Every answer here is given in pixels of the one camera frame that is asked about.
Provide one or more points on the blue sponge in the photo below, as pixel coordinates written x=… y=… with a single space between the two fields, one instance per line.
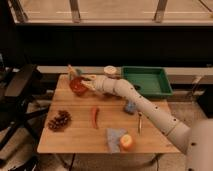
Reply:
x=130 y=108

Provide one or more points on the red-yellow apple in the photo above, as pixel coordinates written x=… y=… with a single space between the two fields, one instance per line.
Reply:
x=126 y=142

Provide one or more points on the black office chair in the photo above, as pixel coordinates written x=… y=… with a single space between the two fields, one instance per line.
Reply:
x=16 y=92

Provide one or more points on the bunch of dark grapes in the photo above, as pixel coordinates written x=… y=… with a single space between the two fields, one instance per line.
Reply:
x=59 y=122

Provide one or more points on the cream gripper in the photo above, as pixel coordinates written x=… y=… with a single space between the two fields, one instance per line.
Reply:
x=97 y=82

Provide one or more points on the orange carrot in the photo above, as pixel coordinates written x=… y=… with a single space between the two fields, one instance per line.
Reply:
x=94 y=113

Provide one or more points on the blue-grey cloth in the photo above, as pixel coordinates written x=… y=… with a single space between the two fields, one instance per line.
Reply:
x=113 y=138

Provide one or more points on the green plastic tray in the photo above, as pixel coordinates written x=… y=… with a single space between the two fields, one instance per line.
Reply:
x=151 y=82

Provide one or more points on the white paper cup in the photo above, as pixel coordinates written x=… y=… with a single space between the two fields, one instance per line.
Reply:
x=110 y=71

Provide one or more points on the wooden folding table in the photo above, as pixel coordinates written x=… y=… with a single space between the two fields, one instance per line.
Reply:
x=80 y=136

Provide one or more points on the orange-red bowl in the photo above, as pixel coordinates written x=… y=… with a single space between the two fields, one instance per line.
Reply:
x=77 y=87

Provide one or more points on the dark purple bowl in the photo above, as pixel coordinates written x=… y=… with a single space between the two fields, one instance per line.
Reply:
x=108 y=95

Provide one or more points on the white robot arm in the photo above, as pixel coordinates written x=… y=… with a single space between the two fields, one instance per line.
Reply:
x=195 y=142

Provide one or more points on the yellow and blue toy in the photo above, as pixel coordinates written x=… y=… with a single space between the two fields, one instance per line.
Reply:
x=73 y=73

